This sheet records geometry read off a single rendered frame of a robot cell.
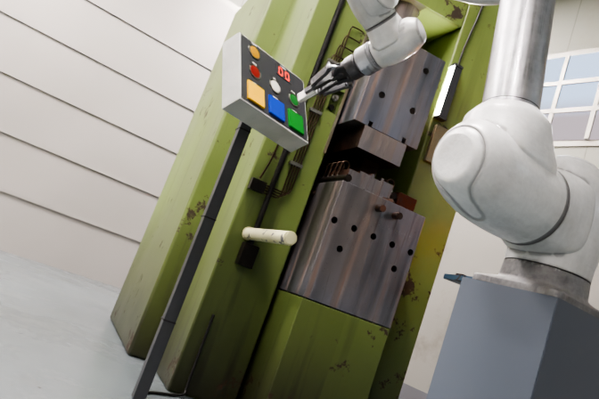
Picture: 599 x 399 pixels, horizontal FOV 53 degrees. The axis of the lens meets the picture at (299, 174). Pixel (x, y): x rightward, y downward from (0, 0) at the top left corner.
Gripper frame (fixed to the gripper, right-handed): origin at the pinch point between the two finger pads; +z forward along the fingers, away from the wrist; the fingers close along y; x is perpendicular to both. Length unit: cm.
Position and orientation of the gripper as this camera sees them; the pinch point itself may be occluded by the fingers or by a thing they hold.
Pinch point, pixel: (307, 93)
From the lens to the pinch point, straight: 190.8
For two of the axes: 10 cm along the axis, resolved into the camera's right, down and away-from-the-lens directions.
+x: -0.6, -8.5, 5.3
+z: -7.8, 3.7, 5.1
